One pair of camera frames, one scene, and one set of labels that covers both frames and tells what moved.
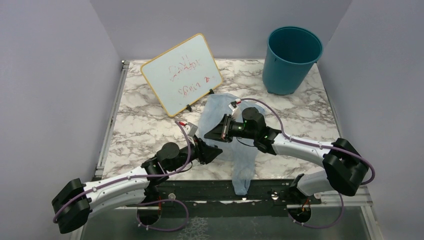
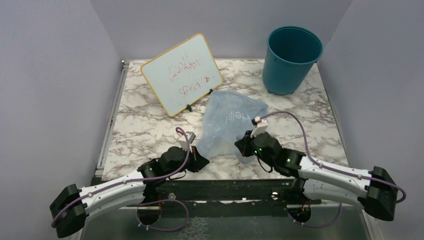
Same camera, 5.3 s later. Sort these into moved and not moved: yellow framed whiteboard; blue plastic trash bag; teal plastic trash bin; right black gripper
Moved: blue plastic trash bag; right black gripper
Not moved: yellow framed whiteboard; teal plastic trash bin
